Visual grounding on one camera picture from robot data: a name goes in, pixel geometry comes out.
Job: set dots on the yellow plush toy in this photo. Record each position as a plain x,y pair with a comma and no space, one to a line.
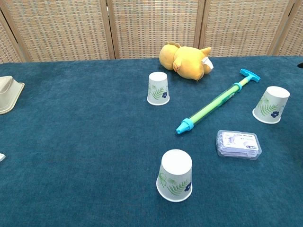
187,63

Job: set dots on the blue felt table cover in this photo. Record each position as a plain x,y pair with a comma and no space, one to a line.
82,142

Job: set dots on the woven bamboo folding screen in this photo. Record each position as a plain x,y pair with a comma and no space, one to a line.
66,28

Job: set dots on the clear plastic card box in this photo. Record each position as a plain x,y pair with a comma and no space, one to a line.
239,144

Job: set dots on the beige plastic tray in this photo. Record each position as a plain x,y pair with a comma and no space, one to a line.
9,97

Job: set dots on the green blue toy water pump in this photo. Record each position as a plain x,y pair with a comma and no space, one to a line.
213,101

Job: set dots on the white paper cup leaf print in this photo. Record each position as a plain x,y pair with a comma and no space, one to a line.
175,170
272,101
157,87

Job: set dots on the white square flat lid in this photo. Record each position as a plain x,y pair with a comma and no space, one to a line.
2,157

